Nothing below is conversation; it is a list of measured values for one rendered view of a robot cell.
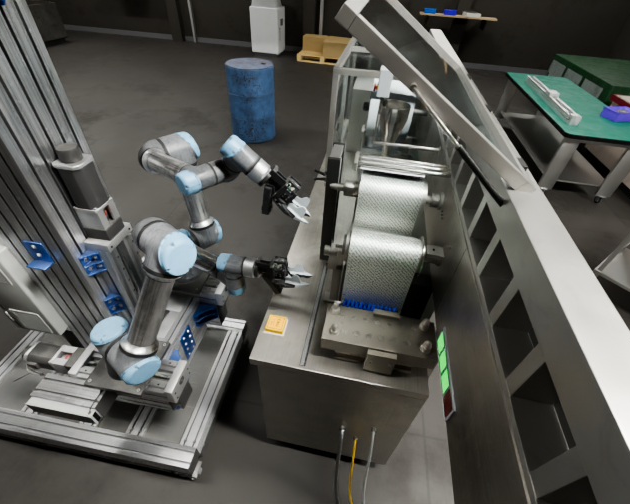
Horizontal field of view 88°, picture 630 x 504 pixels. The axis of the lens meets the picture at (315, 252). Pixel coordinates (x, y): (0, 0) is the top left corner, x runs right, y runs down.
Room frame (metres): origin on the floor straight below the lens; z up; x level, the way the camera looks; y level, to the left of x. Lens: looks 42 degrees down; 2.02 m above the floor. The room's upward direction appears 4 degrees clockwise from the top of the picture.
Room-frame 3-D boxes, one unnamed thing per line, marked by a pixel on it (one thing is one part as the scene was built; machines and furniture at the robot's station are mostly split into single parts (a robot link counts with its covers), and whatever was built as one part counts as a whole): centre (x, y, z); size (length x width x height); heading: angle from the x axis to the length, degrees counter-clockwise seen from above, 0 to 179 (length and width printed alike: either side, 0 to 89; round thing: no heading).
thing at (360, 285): (0.82, -0.23, 1.11); 0.23 x 0.01 x 0.18; 82
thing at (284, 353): (1.83, -0.29, 0.88); 2.52 x 0.66 x 0.04; 172
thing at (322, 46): (9.79, 0.10, 0.24); 1.33 x 0.91 x 0.48; 83
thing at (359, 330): (0.70, -0.25, 1.00); 0.40 x 0.16 x 0.06; 82
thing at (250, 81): (4.74, 1.02, 0.48); 0.64 x 0.64 x 0.96
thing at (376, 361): (0.61, -0.25, 0.96); 0.10 x 0.03 x 0.11; 82
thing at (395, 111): (1.60, -0.33, 1.50); 0.14 x 0.14 x 0.06
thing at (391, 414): (1.83, -0.30, 0.43); 2.52 x 0.64 x 0.86; 172
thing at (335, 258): (0.94, -0.08, 1.05); 0.06 x 0.05 x 0.31; 82
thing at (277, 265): (0.88, 0.16, 1.12); 0.12 x 0.08 x 0.09; 82
